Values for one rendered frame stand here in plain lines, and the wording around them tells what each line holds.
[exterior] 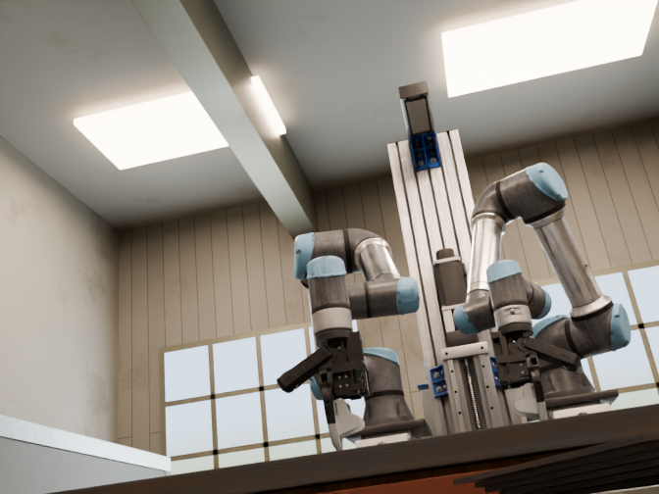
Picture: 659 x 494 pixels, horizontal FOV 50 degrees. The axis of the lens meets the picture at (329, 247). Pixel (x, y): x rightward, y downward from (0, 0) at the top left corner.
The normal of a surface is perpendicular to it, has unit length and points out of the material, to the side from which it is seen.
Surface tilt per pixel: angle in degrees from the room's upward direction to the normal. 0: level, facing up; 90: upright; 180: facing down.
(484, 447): 90
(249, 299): 90
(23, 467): 90
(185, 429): 90
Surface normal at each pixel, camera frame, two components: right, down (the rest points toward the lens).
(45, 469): 0.97, -0.18
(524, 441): -0.20, -0.37
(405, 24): 0.11, 0.91
